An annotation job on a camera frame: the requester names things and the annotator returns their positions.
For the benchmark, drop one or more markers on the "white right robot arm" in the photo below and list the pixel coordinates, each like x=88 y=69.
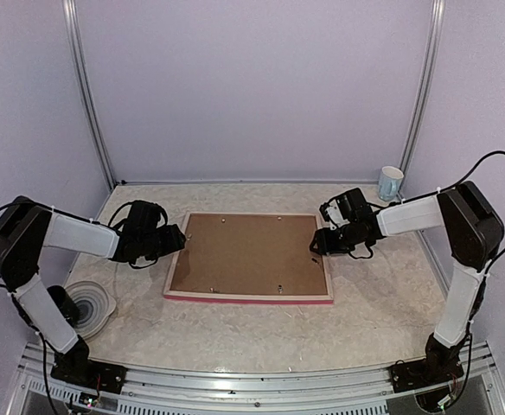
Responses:
x=473 y=229

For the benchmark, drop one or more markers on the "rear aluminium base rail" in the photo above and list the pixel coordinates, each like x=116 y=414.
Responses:
x=243 y=181

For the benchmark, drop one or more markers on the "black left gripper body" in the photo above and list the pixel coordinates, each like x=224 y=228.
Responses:
x=153 y=247

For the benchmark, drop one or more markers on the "aluminium corner post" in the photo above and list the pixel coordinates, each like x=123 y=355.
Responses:
x=86 y=95
x=424 y=88

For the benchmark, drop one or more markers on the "front aluminium rail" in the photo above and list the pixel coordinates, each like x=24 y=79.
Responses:
x=149 y=390

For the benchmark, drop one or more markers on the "left aluminium corner post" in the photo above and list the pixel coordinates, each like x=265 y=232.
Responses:
x=86 y=95

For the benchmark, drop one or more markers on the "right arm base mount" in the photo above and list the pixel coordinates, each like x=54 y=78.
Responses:
x=440 y=364

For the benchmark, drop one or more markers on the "black cup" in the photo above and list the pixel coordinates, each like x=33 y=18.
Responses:
x=65 y=304

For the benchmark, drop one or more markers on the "light blue mug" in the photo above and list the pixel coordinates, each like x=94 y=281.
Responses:
x=389 y=182

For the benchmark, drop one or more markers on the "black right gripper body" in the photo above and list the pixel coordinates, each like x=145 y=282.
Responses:
x=341 y=244

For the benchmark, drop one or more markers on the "right aluminium corner post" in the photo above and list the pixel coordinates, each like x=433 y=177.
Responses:
x=424 y=88

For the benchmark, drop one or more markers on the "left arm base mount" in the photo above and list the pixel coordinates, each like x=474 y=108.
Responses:
x=76 y=368

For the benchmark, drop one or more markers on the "pink wooden picture frame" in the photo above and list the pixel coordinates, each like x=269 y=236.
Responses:
x=248 y=299

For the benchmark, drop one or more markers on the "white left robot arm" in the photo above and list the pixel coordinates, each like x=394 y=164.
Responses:
x=39 y=245

